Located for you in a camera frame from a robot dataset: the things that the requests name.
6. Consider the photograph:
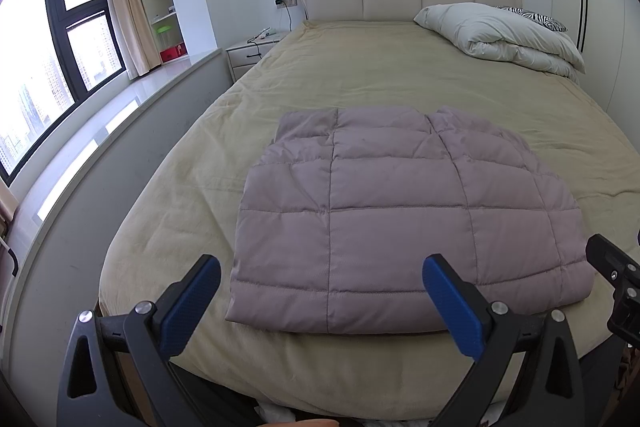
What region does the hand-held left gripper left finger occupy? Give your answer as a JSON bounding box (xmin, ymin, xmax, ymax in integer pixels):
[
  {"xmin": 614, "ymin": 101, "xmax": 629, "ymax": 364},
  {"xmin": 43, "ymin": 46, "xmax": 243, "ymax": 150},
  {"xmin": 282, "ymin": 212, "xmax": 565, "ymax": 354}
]
[{"xmin": 56, "ymin": 254, "xmax": 261, "ymax": 427}]

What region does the black framed window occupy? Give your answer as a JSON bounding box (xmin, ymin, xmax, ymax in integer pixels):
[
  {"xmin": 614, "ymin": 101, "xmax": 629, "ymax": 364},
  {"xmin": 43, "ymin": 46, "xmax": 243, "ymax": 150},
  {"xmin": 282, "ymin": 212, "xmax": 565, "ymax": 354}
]
[{"xmin": 0, "ymin": 0, "xmax": 128, "ymax": 188}]

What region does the beige curtain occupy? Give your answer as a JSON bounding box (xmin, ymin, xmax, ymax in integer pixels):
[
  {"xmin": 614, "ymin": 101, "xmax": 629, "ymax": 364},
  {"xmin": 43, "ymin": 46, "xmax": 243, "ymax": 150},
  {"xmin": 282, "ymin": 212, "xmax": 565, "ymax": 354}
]
[{"xmin": 100, "ymin": 0, "xmax": 151, "ymax": 78}]

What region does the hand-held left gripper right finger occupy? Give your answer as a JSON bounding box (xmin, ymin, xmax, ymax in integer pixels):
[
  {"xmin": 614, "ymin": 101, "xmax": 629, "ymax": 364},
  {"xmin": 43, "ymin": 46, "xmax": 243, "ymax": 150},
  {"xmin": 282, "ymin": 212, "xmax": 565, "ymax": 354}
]
[{"xmin": 422, "ymin": 253, "xmax": 583, "ymax": 427}]

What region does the bed with beige cover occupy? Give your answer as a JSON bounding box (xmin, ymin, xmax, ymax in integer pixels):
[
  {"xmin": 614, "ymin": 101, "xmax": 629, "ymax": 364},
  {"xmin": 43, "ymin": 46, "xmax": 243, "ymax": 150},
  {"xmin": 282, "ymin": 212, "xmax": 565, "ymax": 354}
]
[{"xmin": 97, "ymin": 19, "xmax": 640, "ymax": 420}]

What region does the folded white duvet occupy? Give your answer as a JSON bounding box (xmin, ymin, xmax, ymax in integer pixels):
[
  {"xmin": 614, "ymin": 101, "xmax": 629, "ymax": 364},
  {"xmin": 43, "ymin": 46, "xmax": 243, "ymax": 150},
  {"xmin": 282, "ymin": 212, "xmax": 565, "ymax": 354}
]
[{"xmin": 413, "ymin": 3, "xmax": 586, "ymax": 80}]

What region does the white nightstand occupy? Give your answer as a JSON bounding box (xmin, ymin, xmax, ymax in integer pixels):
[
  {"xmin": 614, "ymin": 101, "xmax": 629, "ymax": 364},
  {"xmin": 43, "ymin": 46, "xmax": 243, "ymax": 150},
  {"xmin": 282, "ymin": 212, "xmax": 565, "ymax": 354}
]
[{"xmin": 226, "ymin": 30, "xmax": 290, "ymax": 82}]

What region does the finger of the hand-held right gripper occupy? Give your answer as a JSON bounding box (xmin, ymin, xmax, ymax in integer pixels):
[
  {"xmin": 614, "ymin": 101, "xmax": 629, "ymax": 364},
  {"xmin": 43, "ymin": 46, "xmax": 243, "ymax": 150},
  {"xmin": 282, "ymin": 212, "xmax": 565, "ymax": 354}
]
[
  {"xmin": 585, "ymin": 234, "xmax": 640, "ymax": 288},
  {"xmin": 607, "ymin": 284, "xmax": 640, "ymax": 343}
]

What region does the white wardrobe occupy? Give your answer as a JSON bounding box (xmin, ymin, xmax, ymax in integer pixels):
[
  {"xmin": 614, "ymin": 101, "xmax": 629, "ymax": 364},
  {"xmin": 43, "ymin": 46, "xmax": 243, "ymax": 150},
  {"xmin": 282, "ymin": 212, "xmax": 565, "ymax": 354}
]
[{"xmin": 542, "ymin": 0, "xmax": 640, "ymax": 118}]

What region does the zebra print pillow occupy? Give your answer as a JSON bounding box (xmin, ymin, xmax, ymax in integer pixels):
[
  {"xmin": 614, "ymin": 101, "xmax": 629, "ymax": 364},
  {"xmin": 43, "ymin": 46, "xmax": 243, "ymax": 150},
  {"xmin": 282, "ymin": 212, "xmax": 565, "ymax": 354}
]
[{"xmin": 495, "ymin": 7, "xmax": 568, "ymax": 32}]

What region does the black charging cable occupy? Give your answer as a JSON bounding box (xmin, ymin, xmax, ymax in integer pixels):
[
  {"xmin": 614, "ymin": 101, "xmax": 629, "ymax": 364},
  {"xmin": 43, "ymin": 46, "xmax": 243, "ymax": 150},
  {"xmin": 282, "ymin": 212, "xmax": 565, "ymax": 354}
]
[{"xmin": 247, "ymin": 5, "xmax": 291, "ymax": 58}]

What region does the mauve hooded puffer jacket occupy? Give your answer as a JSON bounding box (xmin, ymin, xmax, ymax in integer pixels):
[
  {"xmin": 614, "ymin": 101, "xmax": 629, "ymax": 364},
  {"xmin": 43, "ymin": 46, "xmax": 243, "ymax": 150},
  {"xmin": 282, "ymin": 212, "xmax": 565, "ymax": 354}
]
[{"xmin": 225, "ymin": 104, "xmax": 596, "ymax": 335}]

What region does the white window sill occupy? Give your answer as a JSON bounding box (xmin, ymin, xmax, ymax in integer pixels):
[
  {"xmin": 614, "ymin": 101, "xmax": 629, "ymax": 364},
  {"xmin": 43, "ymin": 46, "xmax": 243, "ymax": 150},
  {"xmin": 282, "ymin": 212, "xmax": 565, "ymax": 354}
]
[{"xmin": 7, "ymin": 48, "xmax": 223, "ymax": 248}]

